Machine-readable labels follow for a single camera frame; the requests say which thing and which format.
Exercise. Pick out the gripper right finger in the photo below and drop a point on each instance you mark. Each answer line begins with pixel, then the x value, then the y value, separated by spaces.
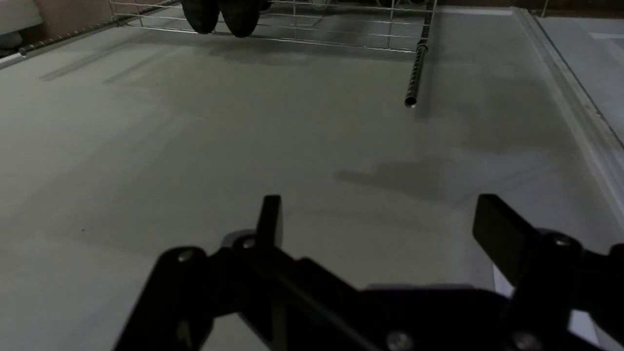
pixel 541 273

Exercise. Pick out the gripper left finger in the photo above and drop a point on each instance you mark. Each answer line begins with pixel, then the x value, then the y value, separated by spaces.
pixel 180 292

